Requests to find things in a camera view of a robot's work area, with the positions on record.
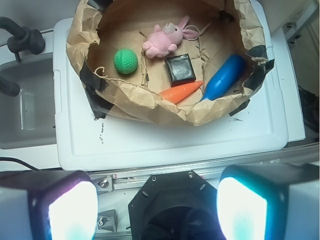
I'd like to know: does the black curved tube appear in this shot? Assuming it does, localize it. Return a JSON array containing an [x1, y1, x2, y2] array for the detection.
[[0, 77, 21, 97]]

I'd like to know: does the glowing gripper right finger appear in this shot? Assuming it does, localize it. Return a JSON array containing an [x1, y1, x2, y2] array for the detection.
[[216, 163, 320, 240]]

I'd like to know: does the white plastic bin lid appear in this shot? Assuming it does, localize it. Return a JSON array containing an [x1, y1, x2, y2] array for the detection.
[[52, 0, 290, 172]]

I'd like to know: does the aluminium frame rail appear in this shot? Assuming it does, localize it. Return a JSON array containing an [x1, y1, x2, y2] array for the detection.
[[89, 142, 320, 194]]

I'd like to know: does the black octagonal mount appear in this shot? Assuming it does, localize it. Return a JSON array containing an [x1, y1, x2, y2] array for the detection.
[[128, 170, 225, 240]]

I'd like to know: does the black box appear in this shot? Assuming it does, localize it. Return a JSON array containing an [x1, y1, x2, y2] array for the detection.
[[164, 54, 196, 87]]

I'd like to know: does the grey plastic tub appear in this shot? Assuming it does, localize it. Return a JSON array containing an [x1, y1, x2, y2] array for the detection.
[[0, 52, 56, 150]]

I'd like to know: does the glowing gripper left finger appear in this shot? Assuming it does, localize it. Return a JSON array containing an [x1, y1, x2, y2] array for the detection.
[[0, 170, 98, 240]]

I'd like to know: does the green dimpled ball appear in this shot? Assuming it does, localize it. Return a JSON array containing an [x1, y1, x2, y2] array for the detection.
[[113, 48, 138, 75]]

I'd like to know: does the blue plastic bottle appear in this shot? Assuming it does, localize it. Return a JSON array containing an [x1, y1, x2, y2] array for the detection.
[[200, 54, 247, 102]]

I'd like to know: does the pink plush bunny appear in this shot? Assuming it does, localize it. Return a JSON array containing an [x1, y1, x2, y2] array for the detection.
[[142, 16, 200, 59]]

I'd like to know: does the orange toy carrot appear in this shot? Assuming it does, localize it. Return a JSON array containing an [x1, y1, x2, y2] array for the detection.
[[159, 80, 204, 104]]

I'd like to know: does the black cable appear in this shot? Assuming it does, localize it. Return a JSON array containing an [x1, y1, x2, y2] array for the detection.
[[0, 156, 43, 171]]

